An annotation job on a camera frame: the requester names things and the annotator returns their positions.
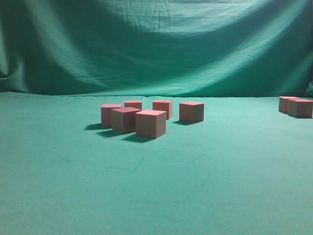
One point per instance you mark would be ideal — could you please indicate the pink cube carried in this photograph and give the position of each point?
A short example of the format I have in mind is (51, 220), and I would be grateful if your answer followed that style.
(133, 103)
(106, 114)
(123, 119)

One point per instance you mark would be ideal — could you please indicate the pink cube placed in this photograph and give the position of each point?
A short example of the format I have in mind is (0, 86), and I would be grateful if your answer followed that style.
(164, 105)
(191, 111)
(150, 123)

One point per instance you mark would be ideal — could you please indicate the green cloth backdrop and cover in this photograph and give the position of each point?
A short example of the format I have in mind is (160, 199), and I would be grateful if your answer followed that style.
(247, 169)

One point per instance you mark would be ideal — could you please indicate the pink cube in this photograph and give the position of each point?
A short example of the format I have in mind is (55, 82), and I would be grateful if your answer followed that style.
(283, 103)
(300, 108)

